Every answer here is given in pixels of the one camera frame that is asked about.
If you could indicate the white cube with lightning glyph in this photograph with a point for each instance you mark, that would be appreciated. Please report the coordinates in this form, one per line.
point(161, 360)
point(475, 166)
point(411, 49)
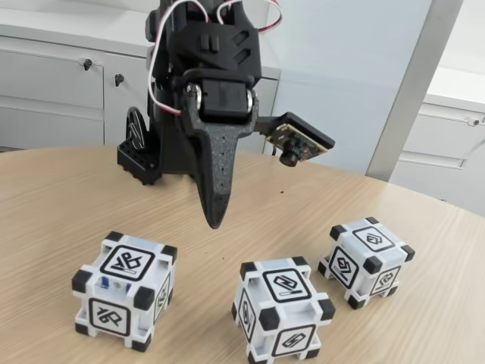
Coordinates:
point(288, 286)

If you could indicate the white cube with diamond glyph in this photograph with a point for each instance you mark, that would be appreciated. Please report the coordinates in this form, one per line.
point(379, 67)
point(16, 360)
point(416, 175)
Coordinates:
point(373, 239)

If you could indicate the black round clamp knob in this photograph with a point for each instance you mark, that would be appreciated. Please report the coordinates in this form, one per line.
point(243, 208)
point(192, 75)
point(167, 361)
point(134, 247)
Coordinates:
point(135, 129)

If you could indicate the black cabinet lock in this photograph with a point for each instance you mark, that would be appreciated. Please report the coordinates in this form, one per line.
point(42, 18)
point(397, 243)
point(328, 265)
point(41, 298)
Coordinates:
point(87, 64)
point(119, 79)

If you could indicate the white cube with angular glyph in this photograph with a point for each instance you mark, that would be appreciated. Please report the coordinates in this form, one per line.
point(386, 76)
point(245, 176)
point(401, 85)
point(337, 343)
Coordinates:
point(125, 261)

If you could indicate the long white cabinet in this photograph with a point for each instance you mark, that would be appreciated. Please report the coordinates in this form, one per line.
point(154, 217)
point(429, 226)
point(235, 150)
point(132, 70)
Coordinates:
point(49, 95)

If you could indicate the small white drawer cabinet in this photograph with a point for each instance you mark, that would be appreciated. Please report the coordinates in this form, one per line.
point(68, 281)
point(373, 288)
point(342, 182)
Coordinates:
point(435, 144)

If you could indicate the silver cabinet lock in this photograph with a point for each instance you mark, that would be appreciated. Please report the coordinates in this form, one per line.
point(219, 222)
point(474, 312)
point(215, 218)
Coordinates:
point(474, 122)

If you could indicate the gripper camera module with mount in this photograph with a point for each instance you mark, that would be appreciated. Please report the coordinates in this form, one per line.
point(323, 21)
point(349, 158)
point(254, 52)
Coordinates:
point(310, 130)

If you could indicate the grey metal post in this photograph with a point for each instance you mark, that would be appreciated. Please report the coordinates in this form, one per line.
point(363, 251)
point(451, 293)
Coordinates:
point(413, 95)

